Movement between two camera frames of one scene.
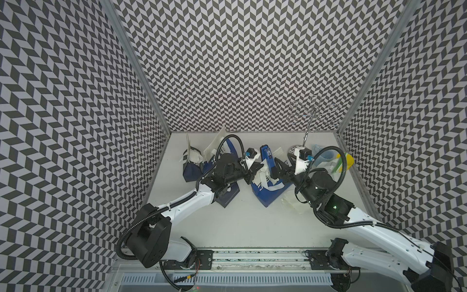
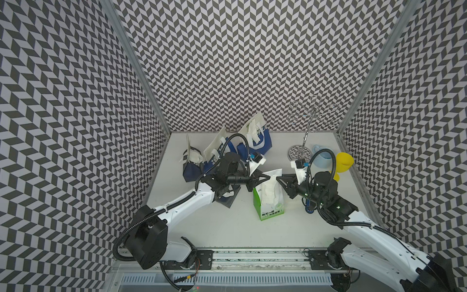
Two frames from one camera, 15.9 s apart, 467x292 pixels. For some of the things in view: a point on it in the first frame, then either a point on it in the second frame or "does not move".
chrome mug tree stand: x=314 y=118 does not move
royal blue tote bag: x=268 y=197 -> x=258 y=135
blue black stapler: x=266 y=154 -> x=308 y=209
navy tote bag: x=227 y=194 does not move
